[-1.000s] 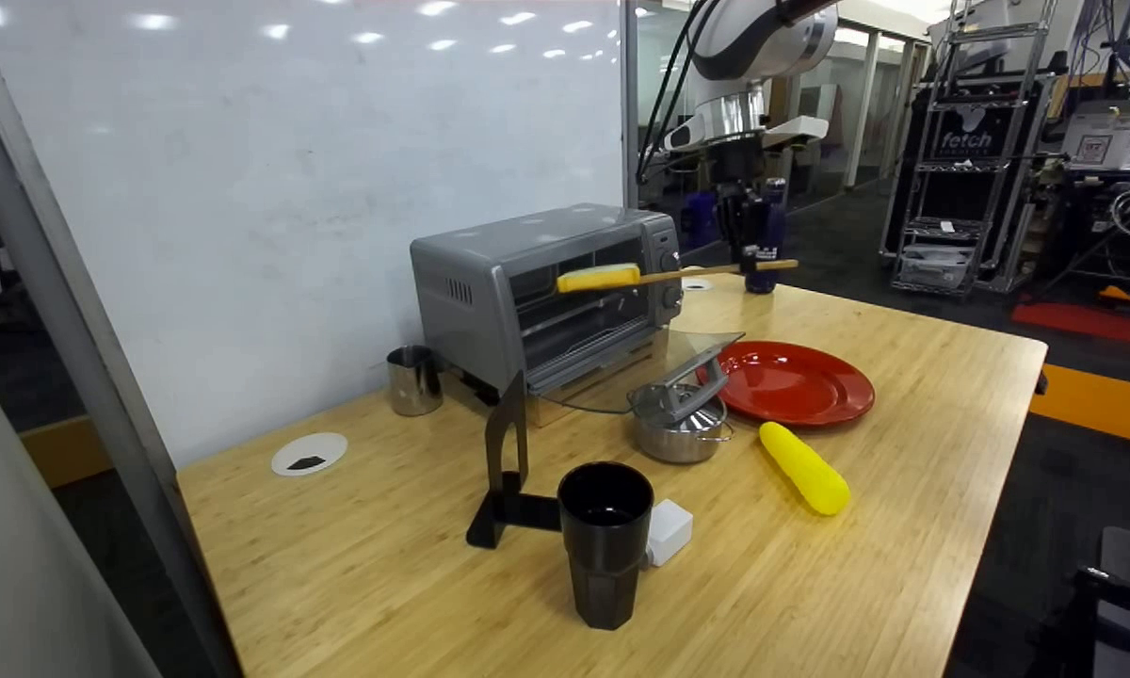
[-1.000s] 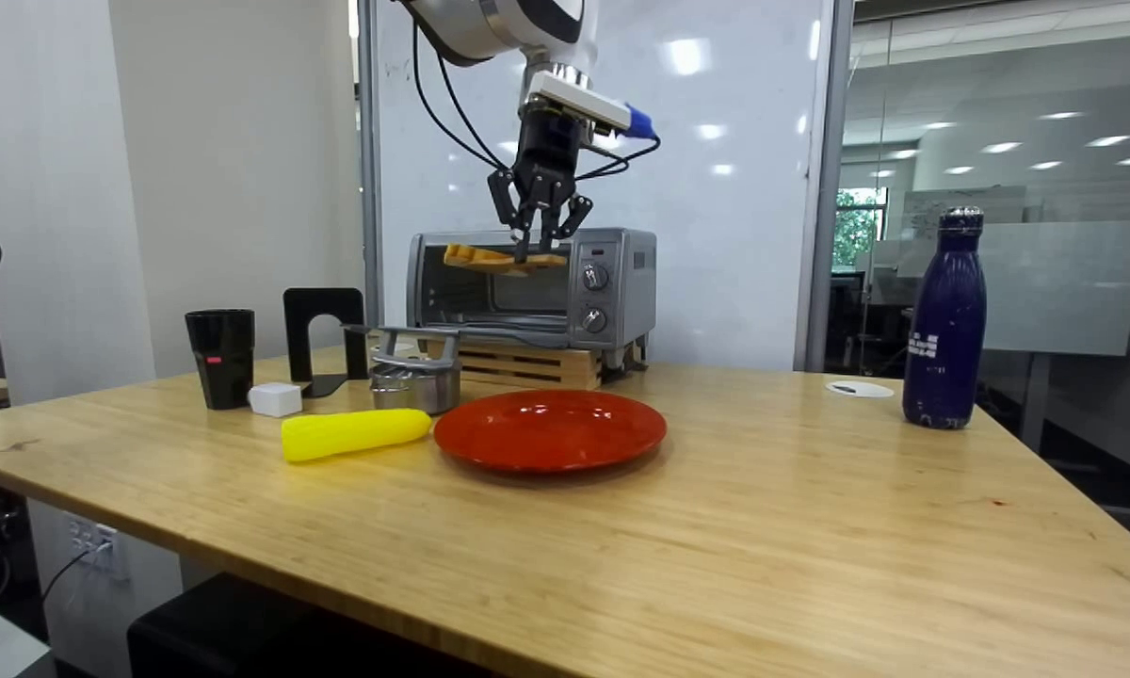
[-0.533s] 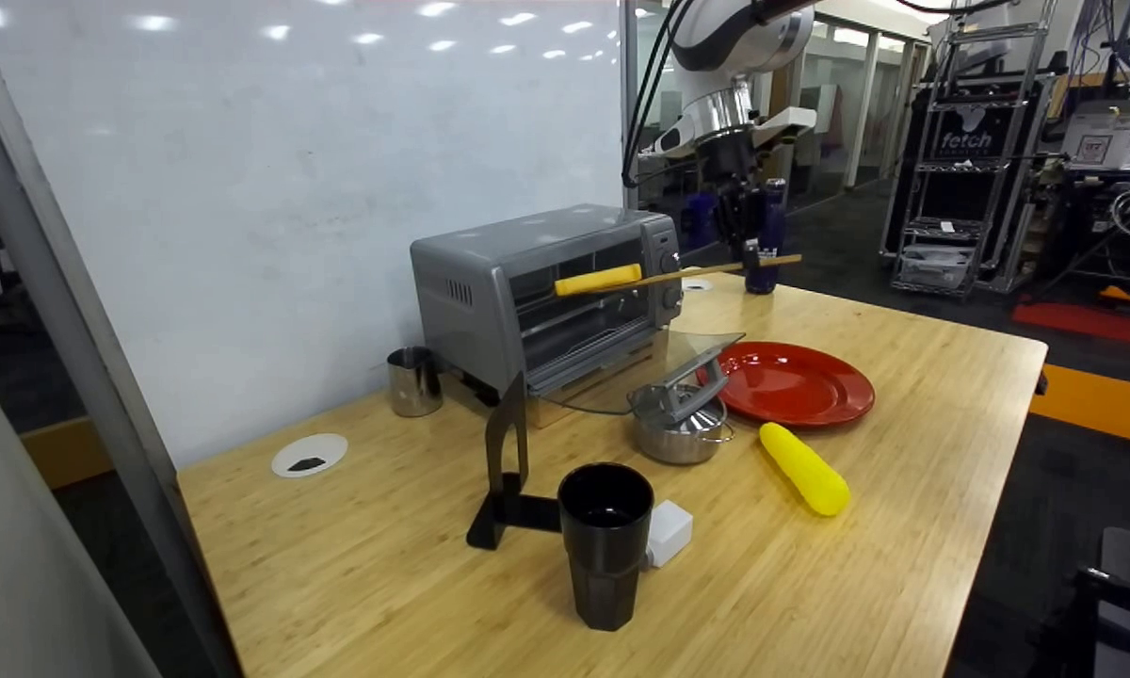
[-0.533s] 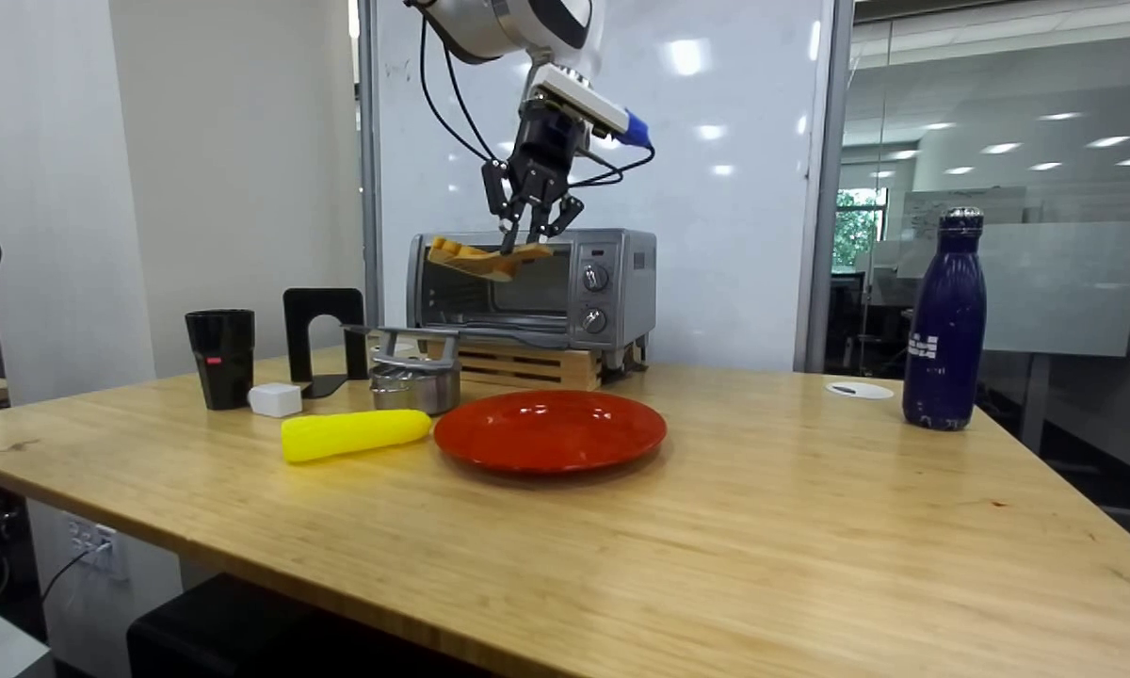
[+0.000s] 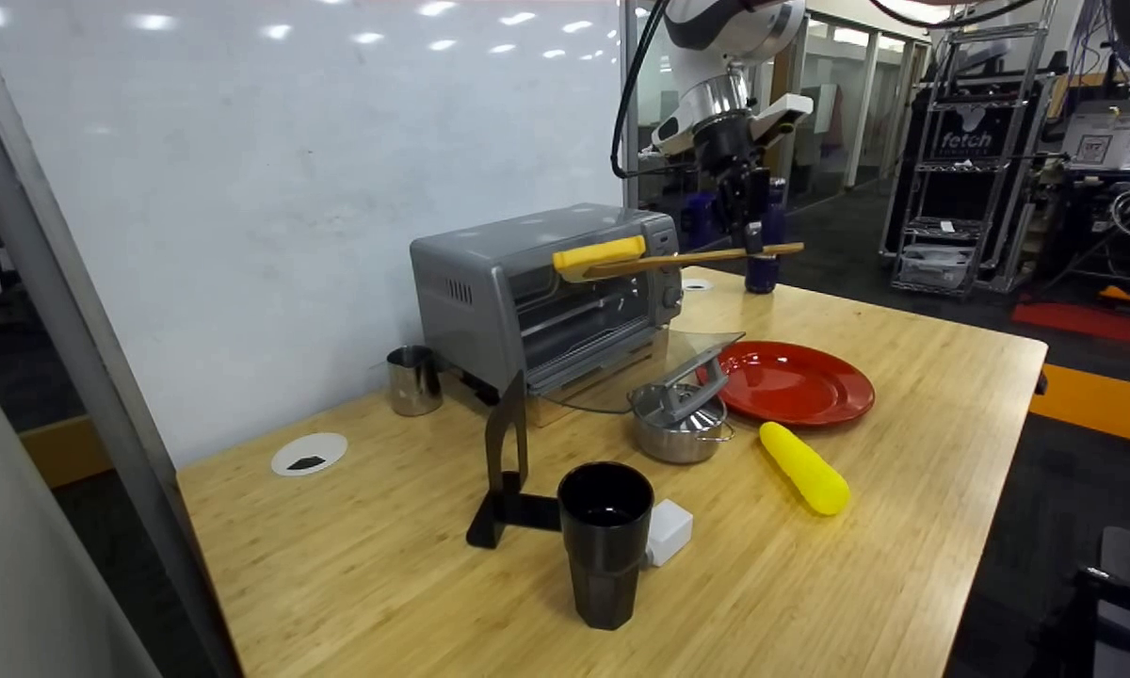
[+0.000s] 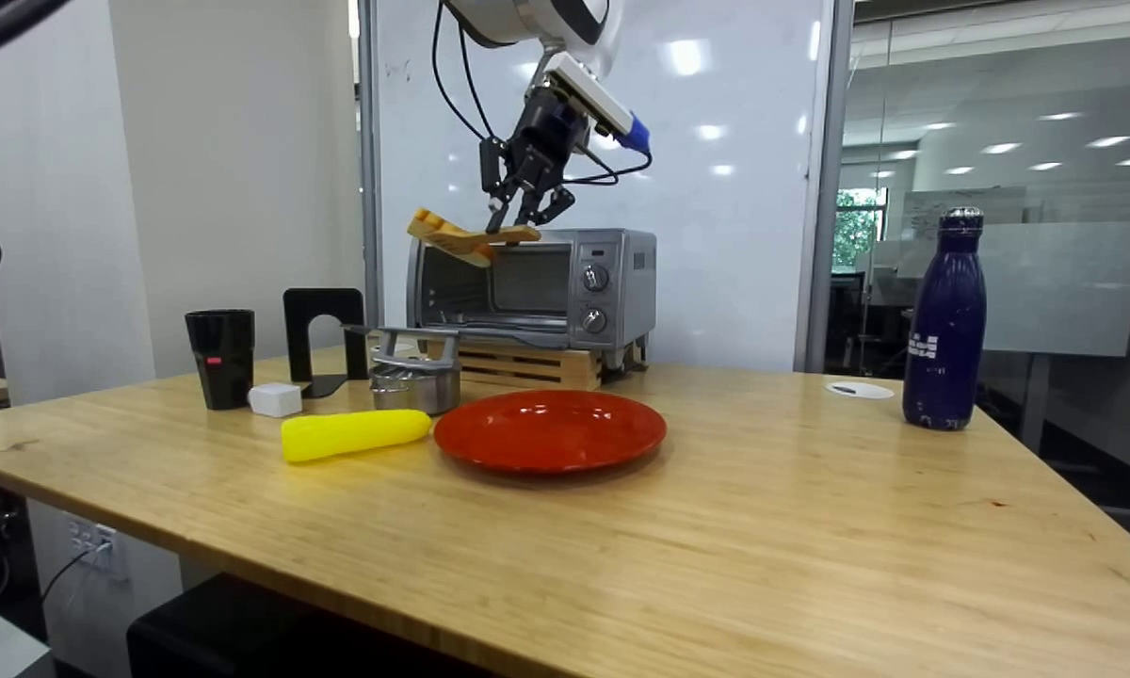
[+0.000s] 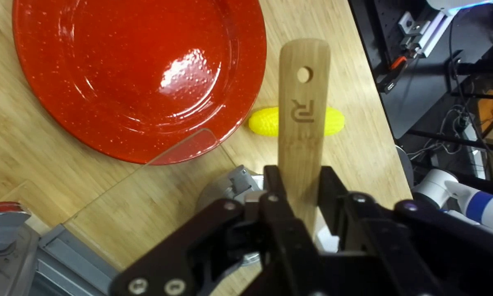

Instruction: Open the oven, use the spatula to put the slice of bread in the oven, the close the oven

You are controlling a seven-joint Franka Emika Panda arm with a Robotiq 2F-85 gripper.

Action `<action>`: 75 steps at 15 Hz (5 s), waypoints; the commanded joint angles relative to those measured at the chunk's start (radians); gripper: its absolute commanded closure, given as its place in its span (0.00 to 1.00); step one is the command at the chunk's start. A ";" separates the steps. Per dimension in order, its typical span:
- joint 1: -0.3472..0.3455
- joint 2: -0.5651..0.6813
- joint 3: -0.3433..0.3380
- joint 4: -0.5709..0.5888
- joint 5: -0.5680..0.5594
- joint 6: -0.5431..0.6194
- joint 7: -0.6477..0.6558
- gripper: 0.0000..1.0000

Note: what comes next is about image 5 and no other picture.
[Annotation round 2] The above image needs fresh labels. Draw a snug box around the small white block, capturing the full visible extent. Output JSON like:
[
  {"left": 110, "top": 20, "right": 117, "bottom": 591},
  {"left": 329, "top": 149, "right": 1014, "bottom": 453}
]
[{"left": 646, "top": 494, "right": 696, "bottom": 569}]

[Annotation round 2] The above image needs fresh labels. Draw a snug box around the wooden slotted spatula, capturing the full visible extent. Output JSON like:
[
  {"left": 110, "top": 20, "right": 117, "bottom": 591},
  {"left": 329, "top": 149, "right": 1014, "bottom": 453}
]
[{"left": 560, "top": 237, "right": 810, "bottom": 287}]

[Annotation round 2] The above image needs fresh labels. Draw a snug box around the small steel cup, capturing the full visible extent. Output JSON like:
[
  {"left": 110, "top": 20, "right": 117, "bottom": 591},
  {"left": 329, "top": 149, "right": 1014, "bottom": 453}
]
[{"left": 385, "top": 343, "right": 447, "bottom": 420}]

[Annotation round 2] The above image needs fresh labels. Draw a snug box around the white bread slice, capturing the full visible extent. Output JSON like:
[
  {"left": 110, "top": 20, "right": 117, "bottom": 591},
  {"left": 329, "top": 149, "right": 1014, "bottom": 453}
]
[{"left": 549, "top": 231, "right": 657, "bottom": 281}]

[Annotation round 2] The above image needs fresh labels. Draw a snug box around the black plastic tumbler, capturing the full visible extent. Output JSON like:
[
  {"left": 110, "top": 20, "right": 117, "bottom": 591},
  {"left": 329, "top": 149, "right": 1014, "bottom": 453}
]
[{"left": 554, "top": 458, "right": 661, "bottom": 634}]

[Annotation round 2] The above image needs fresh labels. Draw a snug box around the glass oven door with handle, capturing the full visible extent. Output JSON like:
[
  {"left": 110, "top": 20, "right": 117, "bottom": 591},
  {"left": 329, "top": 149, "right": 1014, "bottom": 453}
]
[{"left": 544, "top": 329, "right": 745, "bottom": 433}]

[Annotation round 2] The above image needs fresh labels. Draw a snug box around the small steel pot with lid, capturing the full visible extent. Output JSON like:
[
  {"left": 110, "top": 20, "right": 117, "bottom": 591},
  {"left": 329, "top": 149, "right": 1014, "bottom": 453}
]
[{"left": 627, "top": 379, "right": 735, "bottom": 472}]

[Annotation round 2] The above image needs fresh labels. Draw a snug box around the dark blue water bottle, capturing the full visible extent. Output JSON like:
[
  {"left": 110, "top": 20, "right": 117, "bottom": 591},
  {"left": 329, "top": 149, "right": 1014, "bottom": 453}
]
[{"left": 744, "top": 178, "right": 795, "bottom": 299}]

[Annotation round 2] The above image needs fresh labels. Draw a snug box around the framed whiteboard panel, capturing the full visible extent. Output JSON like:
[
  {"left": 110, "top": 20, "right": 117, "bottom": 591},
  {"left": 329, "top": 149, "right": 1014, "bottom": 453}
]
[{"left": 0, "top": 0, "right": 646, "bottom": 678}]

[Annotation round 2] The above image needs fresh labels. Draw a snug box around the black metal bookend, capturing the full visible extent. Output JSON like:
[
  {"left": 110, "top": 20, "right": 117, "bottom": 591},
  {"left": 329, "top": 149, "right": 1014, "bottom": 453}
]
[{"left": 464, "top": 371, "right": 568, "bottom": 553}]

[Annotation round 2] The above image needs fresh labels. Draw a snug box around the silver toaster oven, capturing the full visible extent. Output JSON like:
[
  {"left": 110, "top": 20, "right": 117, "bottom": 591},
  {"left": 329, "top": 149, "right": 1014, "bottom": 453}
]
[{"left": 408, "top": 202, "right": 690, "bottom": 399}]

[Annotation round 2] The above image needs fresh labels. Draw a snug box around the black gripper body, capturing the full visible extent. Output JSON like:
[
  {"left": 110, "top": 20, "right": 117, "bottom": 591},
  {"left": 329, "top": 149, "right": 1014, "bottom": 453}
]
[{"left": 696, "top": 114, "right": 778, "bottom": 217}]

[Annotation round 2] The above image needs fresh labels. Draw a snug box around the yellow toy corn cob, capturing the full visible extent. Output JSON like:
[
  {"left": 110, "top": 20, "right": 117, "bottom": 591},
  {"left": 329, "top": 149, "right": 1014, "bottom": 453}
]
[{"left": 756, "top": 418, "right": 855, "bottom": 521}]

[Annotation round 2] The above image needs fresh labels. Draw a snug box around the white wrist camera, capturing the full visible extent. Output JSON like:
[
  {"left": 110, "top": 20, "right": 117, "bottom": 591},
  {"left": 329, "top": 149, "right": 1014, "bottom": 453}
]
[{"left": 638, "top": 91, "right": 819, "bottom": 163}]

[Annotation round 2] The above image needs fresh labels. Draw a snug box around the metal shelving rack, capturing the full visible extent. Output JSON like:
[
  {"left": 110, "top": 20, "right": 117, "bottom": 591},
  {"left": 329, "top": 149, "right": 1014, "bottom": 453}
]
[{"left": 879, "top": 14, "right": 1060, "bottom": 305}]

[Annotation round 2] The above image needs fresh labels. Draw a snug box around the red plate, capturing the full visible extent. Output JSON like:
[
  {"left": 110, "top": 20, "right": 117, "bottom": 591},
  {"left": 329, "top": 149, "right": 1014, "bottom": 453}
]
[{"left": 713, "top": 340, "right": 880, "bottom": 433}]

